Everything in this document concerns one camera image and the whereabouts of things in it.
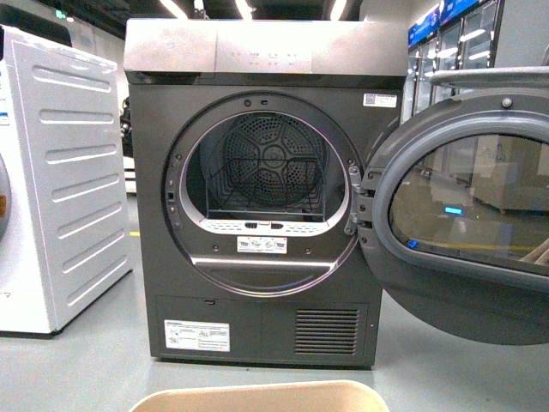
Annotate dark grey clothes dryer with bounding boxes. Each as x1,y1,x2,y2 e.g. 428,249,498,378
124,18,407,368

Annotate grey round dryer door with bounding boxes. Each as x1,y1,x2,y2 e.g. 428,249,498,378
355,66,548,345

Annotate white washing machine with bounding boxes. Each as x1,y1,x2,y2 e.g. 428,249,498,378
1,25,133,335

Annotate glass door display fridges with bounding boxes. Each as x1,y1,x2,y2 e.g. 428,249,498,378
401,0,504,123

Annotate black wire drying rack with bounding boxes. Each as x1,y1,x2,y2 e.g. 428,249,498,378
206,156,326,219

